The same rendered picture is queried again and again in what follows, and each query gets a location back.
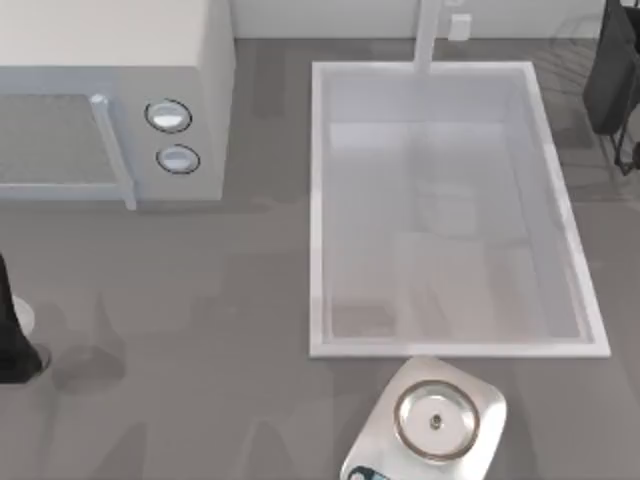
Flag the microwave door handle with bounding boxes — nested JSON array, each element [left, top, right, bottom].
[[89, 93, 138, 211]]

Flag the tall white tap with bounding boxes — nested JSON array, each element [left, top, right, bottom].
[[413, 0, 441, 76]]

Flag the white sink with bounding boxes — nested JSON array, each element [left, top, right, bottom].
[[308, 60, 613, 359]]

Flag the white wall socket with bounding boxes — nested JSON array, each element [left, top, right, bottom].
[[448, 13, 472, 41]]

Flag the silver kitchen scale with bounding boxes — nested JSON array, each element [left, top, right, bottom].
[[339, 355, 508, 480]]

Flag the small microwave knob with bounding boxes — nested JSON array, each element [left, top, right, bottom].
[[155, 144, 202, 176]]

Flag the pale microwave oven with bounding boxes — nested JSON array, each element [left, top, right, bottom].
[[0, 0, 236, 211]]

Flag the large microwave knob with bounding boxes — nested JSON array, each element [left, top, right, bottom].
[[144, 98, 194, 135]]

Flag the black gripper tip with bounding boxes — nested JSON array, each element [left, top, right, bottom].
[[0, 253, 44, 385]]

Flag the black chair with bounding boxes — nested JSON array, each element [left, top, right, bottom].
[[583, 0, 640, 176]]

